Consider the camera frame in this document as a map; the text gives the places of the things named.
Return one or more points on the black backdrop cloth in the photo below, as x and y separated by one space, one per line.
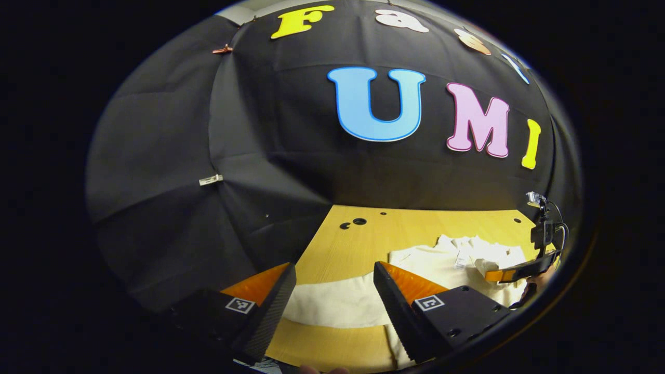
291 171

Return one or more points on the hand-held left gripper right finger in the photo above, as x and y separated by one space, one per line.
395 317

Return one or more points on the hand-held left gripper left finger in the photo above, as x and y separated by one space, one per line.
273 311

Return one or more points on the copper backdrop clip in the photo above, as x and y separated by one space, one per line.
222 50

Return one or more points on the white backdrop clip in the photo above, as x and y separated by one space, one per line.
210 179

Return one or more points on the cream sweater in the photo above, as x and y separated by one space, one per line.
337 304

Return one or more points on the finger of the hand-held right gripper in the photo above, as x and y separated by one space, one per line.
524 270

